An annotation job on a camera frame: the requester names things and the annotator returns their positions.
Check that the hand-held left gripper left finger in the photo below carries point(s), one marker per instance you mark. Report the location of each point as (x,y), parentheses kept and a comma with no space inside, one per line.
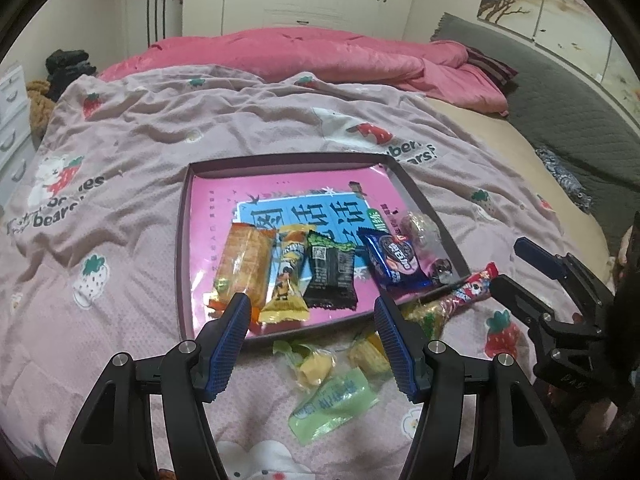
(227,350)

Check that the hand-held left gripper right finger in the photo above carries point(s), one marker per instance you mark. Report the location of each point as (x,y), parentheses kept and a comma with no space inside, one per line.
(397,355)

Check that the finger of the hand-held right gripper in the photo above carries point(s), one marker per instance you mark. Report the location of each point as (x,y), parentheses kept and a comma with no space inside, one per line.
(537,255)
(520,300)

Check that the yellow candy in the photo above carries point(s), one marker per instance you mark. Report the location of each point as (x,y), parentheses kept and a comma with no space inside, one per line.
(370,357)
(315,367)

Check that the green-label pastry packet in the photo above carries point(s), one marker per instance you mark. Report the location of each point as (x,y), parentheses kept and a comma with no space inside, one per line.
(425,316)

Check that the red candy packet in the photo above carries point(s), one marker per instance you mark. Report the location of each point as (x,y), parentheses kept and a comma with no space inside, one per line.
(467,292)

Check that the light green snack packet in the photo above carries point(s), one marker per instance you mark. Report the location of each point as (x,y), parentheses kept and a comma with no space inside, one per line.
(332,402)

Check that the dark brown cake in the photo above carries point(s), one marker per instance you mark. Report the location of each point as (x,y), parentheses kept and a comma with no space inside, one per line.
(442,270)

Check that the orange cracker packet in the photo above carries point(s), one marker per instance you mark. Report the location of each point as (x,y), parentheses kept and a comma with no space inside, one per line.
(245,265)

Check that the yellow snack packet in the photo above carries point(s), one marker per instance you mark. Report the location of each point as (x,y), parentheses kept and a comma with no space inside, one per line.
(287,285)

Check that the blue cookie packet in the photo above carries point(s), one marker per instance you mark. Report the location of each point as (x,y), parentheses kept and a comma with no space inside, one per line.
(395,262)

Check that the black green-topped snack packet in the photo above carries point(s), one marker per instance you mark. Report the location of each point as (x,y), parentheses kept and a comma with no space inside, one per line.
(330,280)

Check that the pink tray box lid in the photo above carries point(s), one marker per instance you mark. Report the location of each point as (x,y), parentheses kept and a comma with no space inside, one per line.
(183,240)

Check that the clear candy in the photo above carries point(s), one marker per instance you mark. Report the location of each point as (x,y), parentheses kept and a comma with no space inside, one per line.
(420,227)

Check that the black white patterned cloth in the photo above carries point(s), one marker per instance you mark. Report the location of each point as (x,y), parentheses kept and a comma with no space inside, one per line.
(565,175)

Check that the beige bed sheet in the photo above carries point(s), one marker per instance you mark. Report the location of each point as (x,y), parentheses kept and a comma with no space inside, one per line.
(500,150)

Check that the grey quilted headboard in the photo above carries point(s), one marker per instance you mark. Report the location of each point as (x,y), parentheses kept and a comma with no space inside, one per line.
(550,100)

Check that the pink book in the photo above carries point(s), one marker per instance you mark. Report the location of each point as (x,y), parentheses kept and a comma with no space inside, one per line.
(280,185)

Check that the dark striped pillow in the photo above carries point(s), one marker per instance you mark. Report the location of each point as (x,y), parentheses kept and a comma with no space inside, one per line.
(490,67)

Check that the pink printed blanket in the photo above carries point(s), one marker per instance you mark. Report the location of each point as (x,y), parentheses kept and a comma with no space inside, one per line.
(150,125)

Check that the pink quilt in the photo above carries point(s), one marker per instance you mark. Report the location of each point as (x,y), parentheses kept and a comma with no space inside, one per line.
(300,55)

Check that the brown plush item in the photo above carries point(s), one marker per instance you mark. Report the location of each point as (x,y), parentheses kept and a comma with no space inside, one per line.
(40,110)

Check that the white drawer unit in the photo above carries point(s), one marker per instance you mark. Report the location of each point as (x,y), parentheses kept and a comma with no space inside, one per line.
(12,120)

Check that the dark clothes pile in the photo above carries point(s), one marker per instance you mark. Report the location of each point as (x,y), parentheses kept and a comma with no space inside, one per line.
(70,72)

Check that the black coat stand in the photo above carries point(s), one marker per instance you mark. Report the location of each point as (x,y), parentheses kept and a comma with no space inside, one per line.
(156,15)

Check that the white wardrobe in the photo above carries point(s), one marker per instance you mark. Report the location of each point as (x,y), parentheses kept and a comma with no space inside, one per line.
(300,0)

